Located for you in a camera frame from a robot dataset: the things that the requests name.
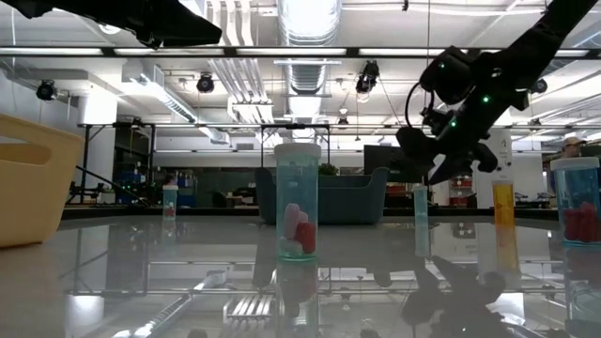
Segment red storage shelf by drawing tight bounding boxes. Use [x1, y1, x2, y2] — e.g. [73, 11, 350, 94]
[448, 176, 474, 207]

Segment teal plastic bin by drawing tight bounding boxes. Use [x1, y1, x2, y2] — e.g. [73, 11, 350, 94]
[254, 166, 390, 225]

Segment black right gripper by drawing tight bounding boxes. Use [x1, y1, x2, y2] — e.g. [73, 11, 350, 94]
[396, 105, 499, 185]

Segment blue storage crates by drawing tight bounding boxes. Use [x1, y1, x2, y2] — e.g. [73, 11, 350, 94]
[177, 173, 198, 207]

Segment orange pill bottle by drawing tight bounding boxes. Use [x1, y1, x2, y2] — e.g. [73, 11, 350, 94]
[491, 180, 516, 226]

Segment person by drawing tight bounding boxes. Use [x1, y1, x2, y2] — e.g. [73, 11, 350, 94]
[561, 135, 589, 160]

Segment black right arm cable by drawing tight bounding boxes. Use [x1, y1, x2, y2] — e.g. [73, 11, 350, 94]
[405, 82, 436, 131]

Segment yellow plastic bin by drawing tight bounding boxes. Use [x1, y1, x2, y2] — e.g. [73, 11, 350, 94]
[0, 114, 85, 249]

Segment black metal stand frame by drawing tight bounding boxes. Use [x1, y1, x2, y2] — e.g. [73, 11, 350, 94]
[259, 123, 331, 169]

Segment black monitor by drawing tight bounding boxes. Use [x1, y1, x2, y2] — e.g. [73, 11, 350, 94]
[363, 144, 414, 184]

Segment black aluminium table frame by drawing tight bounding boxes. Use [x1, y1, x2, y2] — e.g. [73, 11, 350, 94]
[60, 206, 601, 221]

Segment silver ventilation duct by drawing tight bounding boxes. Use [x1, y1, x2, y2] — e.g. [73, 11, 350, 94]
[276, 0, 344, 95]

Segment black shelving rack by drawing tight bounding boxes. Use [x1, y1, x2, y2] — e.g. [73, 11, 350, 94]
[112, 122, 157, 207]

